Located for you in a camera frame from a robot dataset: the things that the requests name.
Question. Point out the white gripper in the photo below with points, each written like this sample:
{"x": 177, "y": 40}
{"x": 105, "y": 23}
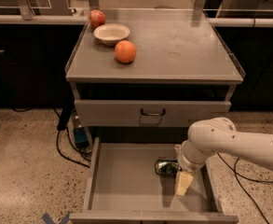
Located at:
{"x": 185, "y": 164}

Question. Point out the green soda can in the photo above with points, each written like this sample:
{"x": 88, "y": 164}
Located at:
{"x": 166, "y": 167}

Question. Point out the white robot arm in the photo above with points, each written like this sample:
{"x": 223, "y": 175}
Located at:
{"x": 207, "y": 137}

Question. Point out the open grey middle drawer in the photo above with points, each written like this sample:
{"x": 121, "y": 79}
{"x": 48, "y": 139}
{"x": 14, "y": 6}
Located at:
{"x": 124, "y": 188}

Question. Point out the grey drawer cabinet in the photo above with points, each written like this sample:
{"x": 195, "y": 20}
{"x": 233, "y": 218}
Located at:
{"x": 177, "y": 59}

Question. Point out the closed grey top drawer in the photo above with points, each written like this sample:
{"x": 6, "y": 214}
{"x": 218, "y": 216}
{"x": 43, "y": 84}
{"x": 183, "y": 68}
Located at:
{"x": 127, "y": 113}

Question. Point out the dark background counter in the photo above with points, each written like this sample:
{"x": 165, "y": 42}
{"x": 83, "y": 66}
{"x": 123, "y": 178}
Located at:
{"x": 33, "y": 57}

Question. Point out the blue box on floor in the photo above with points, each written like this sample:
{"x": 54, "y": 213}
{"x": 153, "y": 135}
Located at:
{"x": 80, "y": 136}

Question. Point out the orange fruit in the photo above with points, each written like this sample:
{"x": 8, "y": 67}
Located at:
{"x": 125, "y": 51}

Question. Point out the blue tape cross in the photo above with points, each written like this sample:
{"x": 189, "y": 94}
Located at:
{"x": 48, "y": 219}

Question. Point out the white bowl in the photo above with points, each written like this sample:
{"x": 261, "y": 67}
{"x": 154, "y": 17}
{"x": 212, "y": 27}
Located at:
{"x": 112, "y": 33}

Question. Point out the red apple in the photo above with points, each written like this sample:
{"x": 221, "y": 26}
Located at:
{"x": 96, "y": 18}

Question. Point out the black drawer handle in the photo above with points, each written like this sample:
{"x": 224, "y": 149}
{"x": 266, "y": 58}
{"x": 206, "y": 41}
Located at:
{"x": 153, "y": 114}

